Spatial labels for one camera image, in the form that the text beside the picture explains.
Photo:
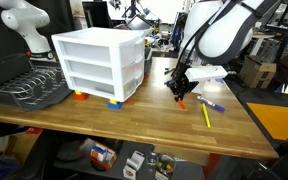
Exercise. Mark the orange floor mat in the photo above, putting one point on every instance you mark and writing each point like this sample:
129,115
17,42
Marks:
273,118

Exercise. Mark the blue toy block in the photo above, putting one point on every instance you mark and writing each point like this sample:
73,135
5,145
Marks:
114,104

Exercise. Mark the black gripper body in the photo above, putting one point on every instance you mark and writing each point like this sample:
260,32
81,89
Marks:
180,81

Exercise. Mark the small white box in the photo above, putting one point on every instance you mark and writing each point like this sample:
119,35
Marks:
133,164

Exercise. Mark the yellow pen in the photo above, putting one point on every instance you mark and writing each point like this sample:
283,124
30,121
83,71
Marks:
205,112

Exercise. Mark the red toy block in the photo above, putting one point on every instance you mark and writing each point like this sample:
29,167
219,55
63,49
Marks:
80,95

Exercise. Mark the white plastic drawer unit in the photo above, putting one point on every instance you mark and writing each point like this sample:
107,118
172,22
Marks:
104,62

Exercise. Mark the blue and white marker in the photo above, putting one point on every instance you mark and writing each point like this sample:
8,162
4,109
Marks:
212,104

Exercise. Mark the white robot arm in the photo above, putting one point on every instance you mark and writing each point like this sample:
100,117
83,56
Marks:
219,31

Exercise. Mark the black dish rack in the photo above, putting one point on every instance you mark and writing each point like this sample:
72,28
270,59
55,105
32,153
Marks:
30,84

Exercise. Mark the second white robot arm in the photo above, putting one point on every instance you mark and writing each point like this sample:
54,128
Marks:
25,19

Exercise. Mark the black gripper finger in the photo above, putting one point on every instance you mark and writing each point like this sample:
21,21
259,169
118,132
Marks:
176,95
183,93

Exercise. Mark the clear glass jar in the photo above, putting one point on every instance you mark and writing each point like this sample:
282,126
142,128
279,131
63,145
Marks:
165,167

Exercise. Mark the cardboard box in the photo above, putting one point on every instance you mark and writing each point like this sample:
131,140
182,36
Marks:
255,73

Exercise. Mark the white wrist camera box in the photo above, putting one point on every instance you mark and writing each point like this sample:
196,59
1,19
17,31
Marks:
202,73

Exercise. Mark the colourful carton under table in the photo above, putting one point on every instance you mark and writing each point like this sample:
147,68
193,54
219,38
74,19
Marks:
99,154

